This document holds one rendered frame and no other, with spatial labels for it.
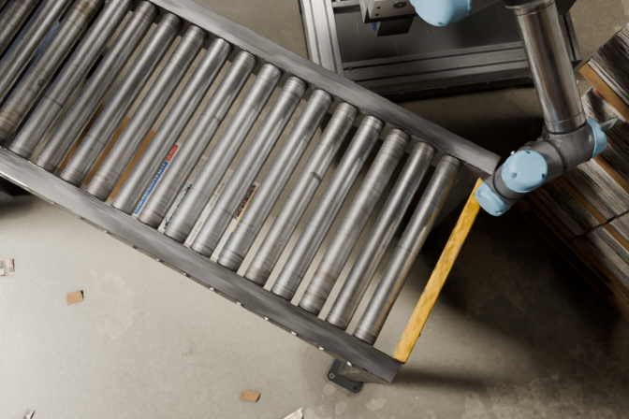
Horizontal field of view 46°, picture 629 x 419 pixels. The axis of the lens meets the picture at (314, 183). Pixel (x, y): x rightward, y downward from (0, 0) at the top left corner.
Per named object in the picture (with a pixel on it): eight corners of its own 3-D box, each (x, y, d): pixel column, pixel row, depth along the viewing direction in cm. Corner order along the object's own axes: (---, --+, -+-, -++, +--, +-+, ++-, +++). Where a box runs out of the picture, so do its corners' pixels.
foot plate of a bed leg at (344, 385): (378, 359, 228) (379, 359, 227) (358, 402, 224) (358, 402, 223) (341, 339, 229) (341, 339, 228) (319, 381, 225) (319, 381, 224)
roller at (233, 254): (323, 95, 170) (339, 98, 167) (223, 273, 159) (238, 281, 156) (313, 83, 167) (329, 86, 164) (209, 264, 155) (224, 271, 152)
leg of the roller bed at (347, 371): (361, 366, 227) (394, 361, 162) (353, 382, 226) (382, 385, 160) (344, 356, 228) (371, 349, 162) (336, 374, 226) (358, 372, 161)
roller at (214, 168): (285, 75, 170) (285, 65, 165) (182, 251, 159) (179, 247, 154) (266, 65, 171) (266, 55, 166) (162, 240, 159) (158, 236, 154)
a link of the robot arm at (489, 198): (505, 214, 147) (493, 223, 155) (543, 179, 149) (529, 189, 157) (477, 185, 148) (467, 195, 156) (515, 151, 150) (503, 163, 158)
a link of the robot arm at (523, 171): (550, 132, 140) (531, 149, 151) (501, 158, 138) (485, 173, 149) (572, 167, 138) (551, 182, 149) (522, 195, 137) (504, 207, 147)
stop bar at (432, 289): (491, 185, 160) (494, 182, 158) (404, 366, 150) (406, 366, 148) (477, 178, 161) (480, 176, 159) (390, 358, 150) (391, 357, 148)
